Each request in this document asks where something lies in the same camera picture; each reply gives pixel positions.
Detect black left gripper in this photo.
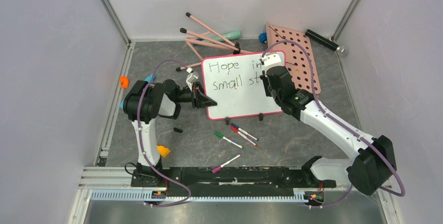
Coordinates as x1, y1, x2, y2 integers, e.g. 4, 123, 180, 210
174, 82, 217, 110

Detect pink framed whiteboard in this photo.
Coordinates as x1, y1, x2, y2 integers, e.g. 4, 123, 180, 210
202, 52, 281, 120

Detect black marker cap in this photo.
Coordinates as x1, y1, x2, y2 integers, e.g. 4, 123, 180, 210
173, 127, 183, 133

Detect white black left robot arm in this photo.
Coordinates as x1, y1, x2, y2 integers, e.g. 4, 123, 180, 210
122, 79, 217, 186

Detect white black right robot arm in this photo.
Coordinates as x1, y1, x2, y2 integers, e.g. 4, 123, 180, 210
260, 66, 405, 196

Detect green whiteboard marker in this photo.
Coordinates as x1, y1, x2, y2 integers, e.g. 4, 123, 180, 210
215, 132, 243, 149

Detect blue whiteboard marker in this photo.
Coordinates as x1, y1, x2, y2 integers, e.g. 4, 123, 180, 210
230, 123, 259, 141

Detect red whiteboard marker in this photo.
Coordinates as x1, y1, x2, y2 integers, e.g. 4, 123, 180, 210
230, 126, 258, 147

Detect purple whiteboard marker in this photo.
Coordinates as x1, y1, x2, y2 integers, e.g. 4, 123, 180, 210
211, 154, 242, 174

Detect pink perforated board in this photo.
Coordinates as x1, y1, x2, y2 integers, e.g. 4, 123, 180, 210
265, 22, 321, 94

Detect blue toy car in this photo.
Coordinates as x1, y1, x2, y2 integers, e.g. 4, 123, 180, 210
259, 32, 267, 44

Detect blue toy marker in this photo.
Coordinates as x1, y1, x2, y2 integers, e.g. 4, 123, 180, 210
120, 74, 156, 109

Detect pink easel legs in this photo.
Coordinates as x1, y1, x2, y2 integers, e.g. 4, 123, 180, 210
180, 12, 252, 68

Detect yellow orange wedge block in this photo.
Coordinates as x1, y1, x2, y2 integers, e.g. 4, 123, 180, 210
157, 145, 171, 158

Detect teal green toy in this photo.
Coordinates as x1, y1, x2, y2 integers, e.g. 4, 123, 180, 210
196, 30, 242, 42

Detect black flashlight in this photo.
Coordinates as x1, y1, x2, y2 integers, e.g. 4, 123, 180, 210
305, 29, 348, 56

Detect orange plastic piece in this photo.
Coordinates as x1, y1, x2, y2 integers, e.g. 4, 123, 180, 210
119, 76, 130, 89

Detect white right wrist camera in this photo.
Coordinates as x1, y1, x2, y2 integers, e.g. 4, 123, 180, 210
260, 52, 285, 72

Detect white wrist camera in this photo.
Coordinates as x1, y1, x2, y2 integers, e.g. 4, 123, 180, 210
185, 67, 199, 91
260, 52, 285, 72

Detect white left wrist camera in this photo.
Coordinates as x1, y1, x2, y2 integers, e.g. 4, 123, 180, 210
185, 67, 199, 91

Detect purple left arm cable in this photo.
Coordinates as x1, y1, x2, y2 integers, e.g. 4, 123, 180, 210
136, 60, 193, 208

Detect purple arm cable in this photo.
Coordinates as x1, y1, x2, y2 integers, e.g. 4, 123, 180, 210
262, 40, 406, 208
136, 60, 193, 208

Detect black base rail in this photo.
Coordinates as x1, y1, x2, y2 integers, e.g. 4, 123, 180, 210
131, 167, 336, 197

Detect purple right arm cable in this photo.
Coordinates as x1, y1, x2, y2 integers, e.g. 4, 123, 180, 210
262, 40, 406, 208

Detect white cable comb strip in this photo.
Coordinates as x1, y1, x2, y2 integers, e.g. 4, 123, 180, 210
90, 189, 308, 203

